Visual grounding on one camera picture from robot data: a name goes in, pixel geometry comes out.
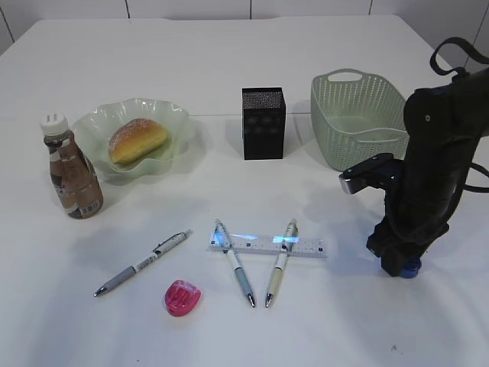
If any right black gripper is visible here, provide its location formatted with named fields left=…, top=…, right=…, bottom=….
left=367, top=164, right=465, bottom=277

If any blue pencil sharpener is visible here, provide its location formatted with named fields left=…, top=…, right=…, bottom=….
left=400, top=258, right=422, bottom=279

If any transparent plastic ruler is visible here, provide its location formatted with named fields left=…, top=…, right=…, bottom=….
left=208, top=232, right=328, bottom=258

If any pink pencil sharpener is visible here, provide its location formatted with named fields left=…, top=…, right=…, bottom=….
left=164, top=280, right=202, bottom=317

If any sugared bread roll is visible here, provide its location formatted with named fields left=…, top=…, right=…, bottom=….
left=108, top=118, right=169, bottom=164

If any brown coffee drink bottle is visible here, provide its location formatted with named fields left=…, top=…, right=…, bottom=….
left=40, top=113, right=103, bottom=219

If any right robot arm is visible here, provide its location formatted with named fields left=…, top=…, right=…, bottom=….
left=367, top=70, right=488, bottom=277

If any cream grip pen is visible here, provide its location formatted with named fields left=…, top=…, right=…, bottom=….
left=264, top=219, right=299, bottom=308

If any green plastic basket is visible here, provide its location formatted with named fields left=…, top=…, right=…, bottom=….
left=310, top=69, right=409, bottom=171

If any blue grip pen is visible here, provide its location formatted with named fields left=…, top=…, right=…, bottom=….
left=214, top=219, right=256, bottom=308

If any black mesh pen holder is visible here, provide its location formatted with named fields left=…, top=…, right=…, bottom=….
left=241, top=87, right=286, bottom=160

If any grey grip pen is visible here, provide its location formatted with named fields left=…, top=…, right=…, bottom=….
left=93, top=229, right=193, bottom=297

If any green wavy glass plate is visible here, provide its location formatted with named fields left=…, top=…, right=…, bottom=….
left=72, top=98, right=196, bottom=182

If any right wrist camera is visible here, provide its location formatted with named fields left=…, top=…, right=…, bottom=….
left=339, top=153, right=403, bottom=195

